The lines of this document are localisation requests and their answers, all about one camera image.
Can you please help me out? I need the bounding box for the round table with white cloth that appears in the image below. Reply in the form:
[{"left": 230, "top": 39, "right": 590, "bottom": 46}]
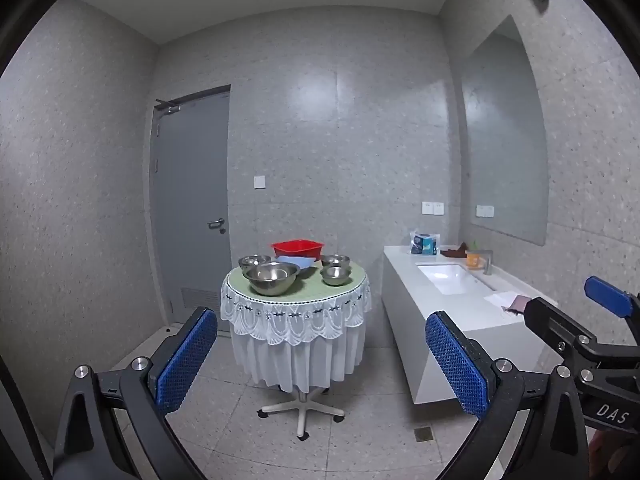
[{"left": 221, "top": 259, "right": 373, "bottom": 393}]

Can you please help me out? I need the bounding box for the blue tissue packet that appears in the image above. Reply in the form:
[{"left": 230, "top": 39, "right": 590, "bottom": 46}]
[{"left": 410, "top": 231, "right": 441, "bottom": 256}]

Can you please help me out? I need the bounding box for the white sink basin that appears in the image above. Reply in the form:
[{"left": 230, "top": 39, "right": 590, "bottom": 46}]
[{"left": 417, "top": 263, "right": 496, "bottom": 296}]

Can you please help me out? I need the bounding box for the small steel bowl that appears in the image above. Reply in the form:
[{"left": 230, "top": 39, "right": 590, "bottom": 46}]
[{"left": 320, "top": 266, "right": 352, "bottom": 287}]

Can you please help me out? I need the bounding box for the white wheeled table base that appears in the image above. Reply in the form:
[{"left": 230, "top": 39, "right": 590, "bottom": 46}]
[{"left": 257, "top": 385, "right": 346, "bottom": 442}]

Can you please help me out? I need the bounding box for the white vanity counter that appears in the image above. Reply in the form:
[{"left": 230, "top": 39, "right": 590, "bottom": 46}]
[{"left": 382, "top": 245, "right": 558, "bottom": 405}]

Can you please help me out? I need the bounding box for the red plastic basin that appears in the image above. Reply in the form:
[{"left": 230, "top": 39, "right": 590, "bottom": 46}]
[{"left": 271, "top": 240, "right": 325, "bottom": 262}]

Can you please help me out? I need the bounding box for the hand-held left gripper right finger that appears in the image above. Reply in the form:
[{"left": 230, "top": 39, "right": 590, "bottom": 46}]
[{"left": 425, "top": 310, "right": 591, "bottom": 480}]

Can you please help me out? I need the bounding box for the wall mirror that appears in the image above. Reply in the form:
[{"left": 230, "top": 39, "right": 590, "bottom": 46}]
[{"left": 460, "top": 15, "right": 548, "bottom": 247}]

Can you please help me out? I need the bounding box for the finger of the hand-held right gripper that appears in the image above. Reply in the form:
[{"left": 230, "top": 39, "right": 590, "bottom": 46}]
[
  {"left": 584, "top": 276, "right": 640, "bottom": 319},
  {"left": 522, "top": 297, "right": 601, "bottom": 357}
]

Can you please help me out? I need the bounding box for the grey door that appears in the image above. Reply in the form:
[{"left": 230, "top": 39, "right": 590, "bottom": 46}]
[{"left": 150, "top": 85, "right": 232, "bottom": 326}]

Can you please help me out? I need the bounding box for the large steel bowl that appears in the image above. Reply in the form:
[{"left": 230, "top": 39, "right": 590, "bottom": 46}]
[{"left": 243, "top": 262, "right": 301, "bottom": 297}]

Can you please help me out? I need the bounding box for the green table mat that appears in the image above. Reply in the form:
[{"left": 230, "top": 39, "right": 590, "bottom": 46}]
[{"left": 226, "top": 259, "right": 368, "bottom": 303}]

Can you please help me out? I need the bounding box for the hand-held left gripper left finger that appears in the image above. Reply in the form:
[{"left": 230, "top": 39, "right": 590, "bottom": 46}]
[{"left": 52, "top": 306, "right": 218, "bottom": 480}]

